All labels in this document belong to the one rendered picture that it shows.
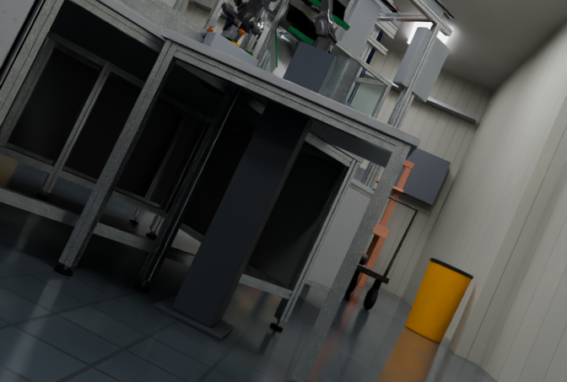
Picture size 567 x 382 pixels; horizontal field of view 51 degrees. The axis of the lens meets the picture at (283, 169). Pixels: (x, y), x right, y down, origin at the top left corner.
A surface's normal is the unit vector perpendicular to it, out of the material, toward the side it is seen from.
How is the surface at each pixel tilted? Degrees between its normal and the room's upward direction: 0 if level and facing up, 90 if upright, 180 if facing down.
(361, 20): 90
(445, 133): 90
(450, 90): 90
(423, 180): 90
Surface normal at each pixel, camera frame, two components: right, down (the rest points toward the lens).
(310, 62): -0.09, -0.11
